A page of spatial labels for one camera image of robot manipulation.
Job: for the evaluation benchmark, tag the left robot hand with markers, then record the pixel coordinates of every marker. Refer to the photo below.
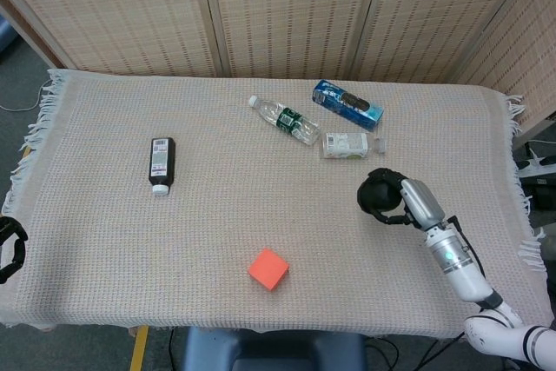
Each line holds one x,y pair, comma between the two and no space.
19,245

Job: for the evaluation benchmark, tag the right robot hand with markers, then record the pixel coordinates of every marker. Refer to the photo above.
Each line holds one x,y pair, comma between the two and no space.
423,201

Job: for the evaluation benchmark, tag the black round object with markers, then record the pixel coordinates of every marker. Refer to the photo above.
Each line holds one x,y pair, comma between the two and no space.
378,195

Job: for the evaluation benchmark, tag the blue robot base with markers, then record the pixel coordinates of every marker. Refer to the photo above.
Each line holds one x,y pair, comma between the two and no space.
269,351

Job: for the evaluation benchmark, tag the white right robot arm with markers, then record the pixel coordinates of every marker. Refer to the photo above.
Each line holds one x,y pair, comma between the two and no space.
460,275

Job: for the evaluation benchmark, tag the clear bottle white label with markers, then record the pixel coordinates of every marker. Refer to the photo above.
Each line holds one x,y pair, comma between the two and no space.
345,145

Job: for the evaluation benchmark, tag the black box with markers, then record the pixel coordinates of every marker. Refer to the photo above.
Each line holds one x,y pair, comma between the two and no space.
543,193

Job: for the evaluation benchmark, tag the blue cookie box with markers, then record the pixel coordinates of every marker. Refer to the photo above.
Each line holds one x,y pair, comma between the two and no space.
347,105

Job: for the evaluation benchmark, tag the yellow floor tape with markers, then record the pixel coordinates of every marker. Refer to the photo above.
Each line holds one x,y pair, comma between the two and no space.
139,349

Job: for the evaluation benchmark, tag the clear water bottle green label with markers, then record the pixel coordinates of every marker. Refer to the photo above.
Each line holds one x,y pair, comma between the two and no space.
286,120

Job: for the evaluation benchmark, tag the dark brown bottle white cap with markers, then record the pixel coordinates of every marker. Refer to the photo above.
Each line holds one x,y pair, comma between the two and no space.
161,162

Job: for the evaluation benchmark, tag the orange cube block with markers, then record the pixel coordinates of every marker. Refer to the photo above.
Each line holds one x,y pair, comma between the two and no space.
268,269

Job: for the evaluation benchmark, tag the woven folding screen panel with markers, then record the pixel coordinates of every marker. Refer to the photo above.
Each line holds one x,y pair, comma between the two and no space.
108,10
434,15
521,54
291,10

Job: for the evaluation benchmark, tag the beige fringed tablecloth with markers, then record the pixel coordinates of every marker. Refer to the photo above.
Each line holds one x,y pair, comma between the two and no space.
217,223

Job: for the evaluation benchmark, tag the blue object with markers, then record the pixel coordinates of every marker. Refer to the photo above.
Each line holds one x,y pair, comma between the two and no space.
6,38

